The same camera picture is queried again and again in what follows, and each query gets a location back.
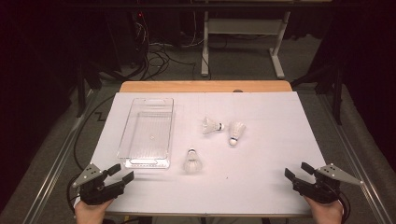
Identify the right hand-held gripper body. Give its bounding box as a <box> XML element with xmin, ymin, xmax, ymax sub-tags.
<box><xmin>292</xmin><ymin>163</ymin><xmax>364</xmax><ymax>204</ymax></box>

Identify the dark equipment with red light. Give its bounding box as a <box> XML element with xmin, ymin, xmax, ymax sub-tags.
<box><xmin>124</xmin><ymin>8</ymin><xmax>149</xmax><ymax>68</ymax></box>

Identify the white metal desk frame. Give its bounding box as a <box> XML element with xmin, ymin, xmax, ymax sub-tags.
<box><xmin>200</xmin><ymin>10</ymin><xmax>292</xmax><ymax>80</ymax></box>

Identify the person's right hand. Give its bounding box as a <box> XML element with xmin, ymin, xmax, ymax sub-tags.
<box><xmin>303</xmin><ymin>195</ymin><xmax>345</xmax><ymax>224</ymax></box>

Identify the clear plastic tray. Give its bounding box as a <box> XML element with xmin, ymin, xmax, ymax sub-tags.
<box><xmin>117</xmin><ymin>97</ymin><xmax>175</xmax><ymax>170</ymax></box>

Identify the tangle of black cables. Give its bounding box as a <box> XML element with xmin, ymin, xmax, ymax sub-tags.
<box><xmin>134</xmin><ymin>12</ymin><xmax>204</xmax><ymax>82</ymax></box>

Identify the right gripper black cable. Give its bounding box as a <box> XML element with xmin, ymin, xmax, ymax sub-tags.
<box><xmin>337</xmin><ymin>189</ymin><xmax>352</xmax><ymax>224</ymax></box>

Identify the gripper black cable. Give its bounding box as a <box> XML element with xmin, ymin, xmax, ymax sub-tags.
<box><xmin>337</xmin><ymin>189</ymin><xmax>352</xmax><ymax>224</ymax></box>
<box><xmin>65</xmin><ymin>173</ymin><xmax>82</xmax><ymax>216</ymax></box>

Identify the large white board sheet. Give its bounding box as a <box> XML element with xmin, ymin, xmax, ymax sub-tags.
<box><xmin>72</xmin><ymin>91</ymin><xmax>347</xmax><ymax>217</ymax></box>

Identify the black metal stand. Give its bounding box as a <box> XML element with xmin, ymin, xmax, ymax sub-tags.
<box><xmin>290</xmin><ymin>60</ymin><xmax>345</xmax><ymax>126</ymax></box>
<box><xmin>74</xmin><ymin>60</ymin><xmax>104</xmax><ymax>119</ymax></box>

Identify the person's left hand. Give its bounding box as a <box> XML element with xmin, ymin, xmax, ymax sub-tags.
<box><xmin>74</xmin><ymin>199</ymin><xmax>115</xmax><ymax>224</ymax></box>

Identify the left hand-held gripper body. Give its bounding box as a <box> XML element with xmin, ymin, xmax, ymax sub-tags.
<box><xmin>72</xmin><ymin>163</ymin><xmax>125</xmax><ymax>206</ymax></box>

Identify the white feather shuttlecock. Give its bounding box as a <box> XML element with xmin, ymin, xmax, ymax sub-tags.
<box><xmin>228</xmin><ymin>120</ymin><xmax>247</xmax><ymax>147</ymax></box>
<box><xmin>182</xmin><ymin>147</ymin><xmax>204</xmax><ymax>175</ymax></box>
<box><xmin>201</xmin><ymin>116</ymin><xmax>226</xmax><ymax>135</ymax></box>

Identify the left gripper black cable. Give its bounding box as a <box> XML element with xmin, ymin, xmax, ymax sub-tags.
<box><xmin>65</xmin><ymin>173</ymin><xmax>82</xmax><ymax>216</ymax></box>

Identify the metal floor rail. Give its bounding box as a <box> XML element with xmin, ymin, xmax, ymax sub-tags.
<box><xmin>317</xmin><ymin>91</ymin><xmax>389</xmax><ymax>224</ymax></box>
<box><xmin>21</xmin><ymin>90</ymin><xmax>97</xmax><ymax>224</ymax></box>

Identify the wooden table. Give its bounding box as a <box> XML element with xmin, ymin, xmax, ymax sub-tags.
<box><xmin>104</xmin><ymin>80</ymin><xmax>339</xmax><ymax>218</ymax></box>

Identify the dark curtain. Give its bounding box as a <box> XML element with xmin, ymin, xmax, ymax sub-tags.
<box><xmin>0</xmin><ymin>0</ymin><xmax>78</xmax><ymax>216</ymax></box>
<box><xmin>320</xmin><ymin>0</ymin><xmax>396</xmax><ymax>172</ymax></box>

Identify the black floor cable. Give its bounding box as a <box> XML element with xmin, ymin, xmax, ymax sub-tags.
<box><xmin>73</xmin><ymin>93</ymin><xmax>116</xmax><ymax>173</ymax></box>

